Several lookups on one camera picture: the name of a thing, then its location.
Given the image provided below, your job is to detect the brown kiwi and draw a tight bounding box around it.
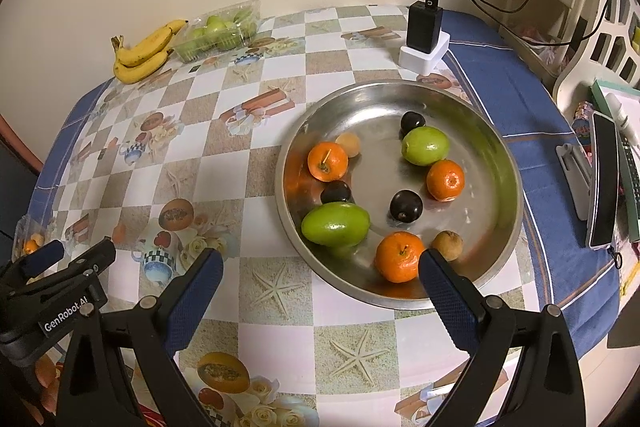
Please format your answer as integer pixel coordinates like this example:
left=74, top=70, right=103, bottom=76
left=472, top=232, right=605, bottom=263
left=431, top=230, right=464, bottom=262
left=335, top=132, right=361, bottom=158

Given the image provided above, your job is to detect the green mango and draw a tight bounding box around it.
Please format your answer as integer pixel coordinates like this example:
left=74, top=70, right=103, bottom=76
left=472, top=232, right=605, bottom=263
left=300, top=202, right=371, bottom=248
left=401, top=126, right=450, bottom=167

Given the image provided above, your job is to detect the dark plum with stem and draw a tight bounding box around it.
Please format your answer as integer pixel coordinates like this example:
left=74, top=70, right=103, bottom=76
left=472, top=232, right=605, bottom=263
left=320, top=180, right=352, bottom=204

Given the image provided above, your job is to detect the small orange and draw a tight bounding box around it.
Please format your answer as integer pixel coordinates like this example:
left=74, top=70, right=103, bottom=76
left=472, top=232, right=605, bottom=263
left=307, top=142, right=348, bottom=183

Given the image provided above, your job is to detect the orange beside plum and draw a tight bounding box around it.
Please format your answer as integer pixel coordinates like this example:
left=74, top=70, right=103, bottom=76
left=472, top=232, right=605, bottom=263
left=374, top=231, right=426, bottom=284

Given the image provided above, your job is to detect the black smartphone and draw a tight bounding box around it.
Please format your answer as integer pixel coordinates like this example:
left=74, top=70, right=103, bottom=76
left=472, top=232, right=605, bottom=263
left=587, top=110, right=620, bottom=251

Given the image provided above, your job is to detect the checkered picture tablecloth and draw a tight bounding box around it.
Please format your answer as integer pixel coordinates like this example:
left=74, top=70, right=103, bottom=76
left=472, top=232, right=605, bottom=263
left=28, top=5, right=620, bottom=426

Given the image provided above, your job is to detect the yellow banana bunch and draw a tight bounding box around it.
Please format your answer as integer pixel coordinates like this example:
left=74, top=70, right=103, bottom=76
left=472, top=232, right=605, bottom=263
left=111, top=20, right=186, bottom=84

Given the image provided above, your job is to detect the silver metal tray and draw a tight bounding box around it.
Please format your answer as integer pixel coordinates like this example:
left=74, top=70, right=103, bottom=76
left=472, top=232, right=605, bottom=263
left=274, top=81, right=524, bottom=310

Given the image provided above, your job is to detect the dark plum beside orange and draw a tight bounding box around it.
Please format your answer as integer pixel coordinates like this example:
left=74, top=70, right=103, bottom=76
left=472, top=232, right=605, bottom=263
left=400, top=112, right=425, bottom=136

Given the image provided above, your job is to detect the clear box of green fruit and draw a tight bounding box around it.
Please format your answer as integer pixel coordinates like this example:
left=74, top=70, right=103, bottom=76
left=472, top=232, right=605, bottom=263
left=171, top=0, right=262, bottom=63

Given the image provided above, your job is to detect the white plastic chair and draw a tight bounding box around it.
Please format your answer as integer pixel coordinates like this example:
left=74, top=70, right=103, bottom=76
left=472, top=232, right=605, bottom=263
left=553, top=0, right=639, bottom=121

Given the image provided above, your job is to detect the black power adapter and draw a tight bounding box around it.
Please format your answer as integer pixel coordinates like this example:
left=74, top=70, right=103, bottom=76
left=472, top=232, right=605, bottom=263
left=407, top=0, right=442, bottom=53

